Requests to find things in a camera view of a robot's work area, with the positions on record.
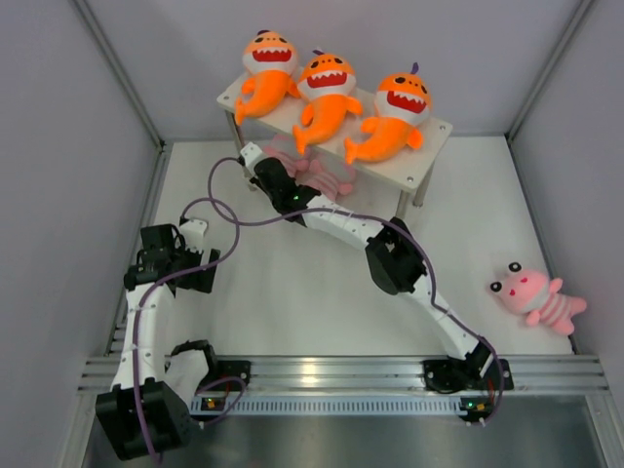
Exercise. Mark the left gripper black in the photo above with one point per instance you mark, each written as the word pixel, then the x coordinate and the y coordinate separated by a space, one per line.
pixel 201 280

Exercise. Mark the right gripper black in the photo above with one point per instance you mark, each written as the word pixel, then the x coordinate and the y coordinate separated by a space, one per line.
pixel 253 180

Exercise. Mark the pink striped plush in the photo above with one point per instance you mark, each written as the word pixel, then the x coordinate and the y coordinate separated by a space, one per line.
pixel 331 177

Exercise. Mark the large orange shark plush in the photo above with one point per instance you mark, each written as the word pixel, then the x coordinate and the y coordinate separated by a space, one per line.
pixel 401 104

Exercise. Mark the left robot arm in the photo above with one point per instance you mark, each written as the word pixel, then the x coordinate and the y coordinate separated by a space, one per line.
pixel 146 409

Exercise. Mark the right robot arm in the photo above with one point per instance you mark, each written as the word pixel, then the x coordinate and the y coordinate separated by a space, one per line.
pixel 398 266

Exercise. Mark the white two-tier shelf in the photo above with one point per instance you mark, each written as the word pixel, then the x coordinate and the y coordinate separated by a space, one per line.
pixel 410 170

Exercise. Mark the pink frog plush front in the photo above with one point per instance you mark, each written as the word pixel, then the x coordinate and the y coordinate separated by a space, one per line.
pixel 538 298

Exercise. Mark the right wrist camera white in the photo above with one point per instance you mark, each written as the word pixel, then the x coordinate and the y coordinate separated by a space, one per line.
pixel 250 155

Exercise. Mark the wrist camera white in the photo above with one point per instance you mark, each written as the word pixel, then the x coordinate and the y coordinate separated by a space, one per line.
pixel 194 232
pixel 250 155

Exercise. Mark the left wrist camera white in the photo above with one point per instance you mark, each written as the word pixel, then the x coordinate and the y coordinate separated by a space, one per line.
pixel 194 232

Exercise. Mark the perforated cable duct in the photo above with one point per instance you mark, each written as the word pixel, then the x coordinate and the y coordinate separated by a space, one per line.
pixel 334 405

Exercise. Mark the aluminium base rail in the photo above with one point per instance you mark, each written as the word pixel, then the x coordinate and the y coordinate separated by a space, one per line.
pixel 532 374

